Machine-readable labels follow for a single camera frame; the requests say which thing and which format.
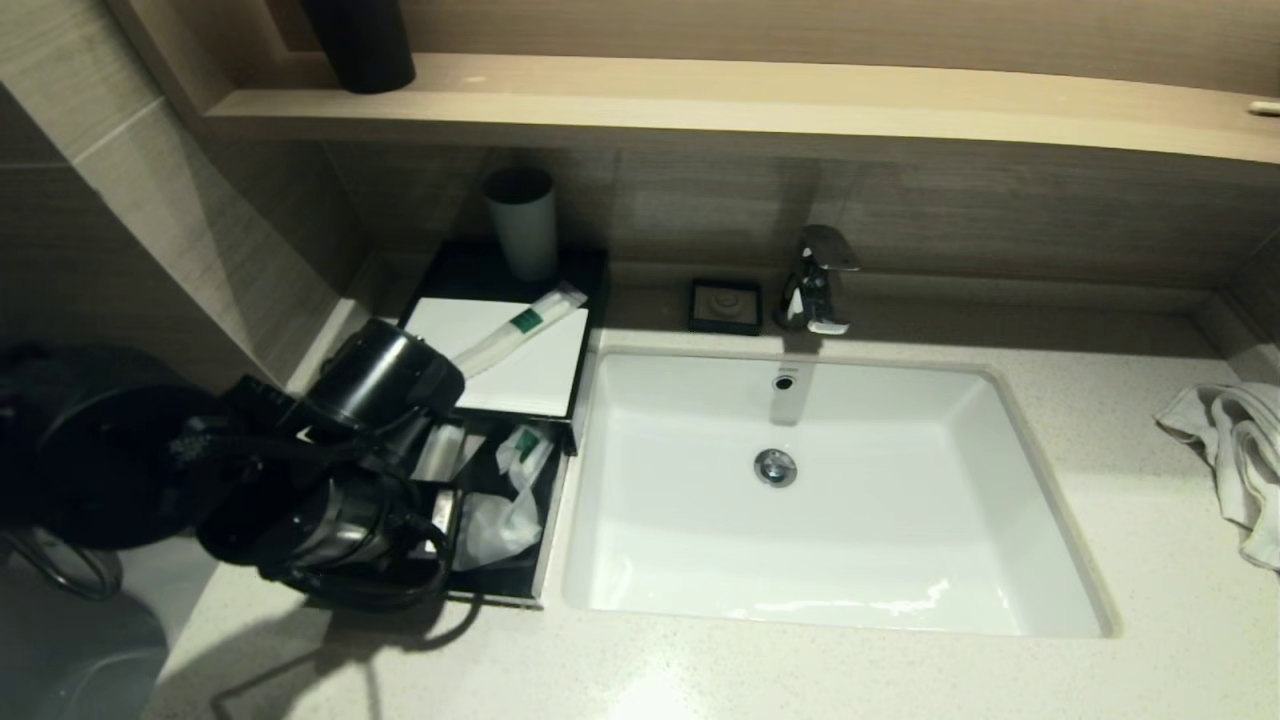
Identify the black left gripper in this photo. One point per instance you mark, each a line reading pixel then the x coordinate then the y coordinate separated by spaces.
pixel 430 520

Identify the white plastic wrapper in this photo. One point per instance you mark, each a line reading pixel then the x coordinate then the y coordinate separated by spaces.
pixel 495 530

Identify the clear toothbrush packet green label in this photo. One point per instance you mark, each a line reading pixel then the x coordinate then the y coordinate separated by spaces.
pixel 445 452
pixel 520 325

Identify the black tray with toiletry packets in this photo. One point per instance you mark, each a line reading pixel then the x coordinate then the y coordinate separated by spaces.
pixel 500 585

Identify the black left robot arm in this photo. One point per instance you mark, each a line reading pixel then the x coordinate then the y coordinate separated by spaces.
pixel 250 460

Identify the black amenity drawer box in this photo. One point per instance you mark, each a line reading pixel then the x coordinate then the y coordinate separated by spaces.
pixel 590 270

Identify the grey cup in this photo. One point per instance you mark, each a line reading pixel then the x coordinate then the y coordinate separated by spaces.
pixel 523 233

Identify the chrome drain stopper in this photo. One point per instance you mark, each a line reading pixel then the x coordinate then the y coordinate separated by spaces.
pixel 775 468

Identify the black square soap dish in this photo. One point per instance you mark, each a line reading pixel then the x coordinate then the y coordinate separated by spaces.
pixel 725 307

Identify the white ceramic sink basin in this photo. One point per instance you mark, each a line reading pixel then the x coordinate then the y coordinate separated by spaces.
pixel 850 540

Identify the chrome faucet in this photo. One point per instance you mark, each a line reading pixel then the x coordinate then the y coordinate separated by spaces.
pixel 815 290

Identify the black cylinder container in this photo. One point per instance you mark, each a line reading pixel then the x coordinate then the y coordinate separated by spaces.
pixel 362 45

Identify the light wooden shelf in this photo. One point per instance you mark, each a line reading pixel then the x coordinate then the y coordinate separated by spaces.
pixel 800 103

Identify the white towel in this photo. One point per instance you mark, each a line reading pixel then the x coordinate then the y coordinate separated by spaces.
pixel 1240 450

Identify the small white shelf item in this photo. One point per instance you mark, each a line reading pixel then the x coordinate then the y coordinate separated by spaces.
pixel 1263 108

